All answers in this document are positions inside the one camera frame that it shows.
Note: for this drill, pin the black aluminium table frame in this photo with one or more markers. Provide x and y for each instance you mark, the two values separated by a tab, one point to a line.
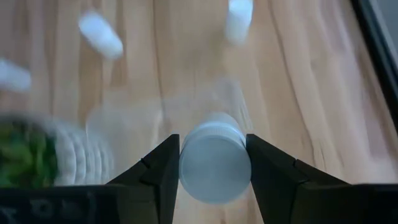
376	46

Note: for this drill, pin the white pill bottle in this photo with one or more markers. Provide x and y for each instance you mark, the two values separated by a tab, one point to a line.
101	34
238	18
214	168
14	76

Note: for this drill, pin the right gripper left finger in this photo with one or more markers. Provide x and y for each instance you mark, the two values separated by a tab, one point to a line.
161	168

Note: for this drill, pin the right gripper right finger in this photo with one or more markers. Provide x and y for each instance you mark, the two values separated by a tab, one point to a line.
270	174

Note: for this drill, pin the green artificial succulent plant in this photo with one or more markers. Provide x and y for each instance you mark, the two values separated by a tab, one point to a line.
25	155

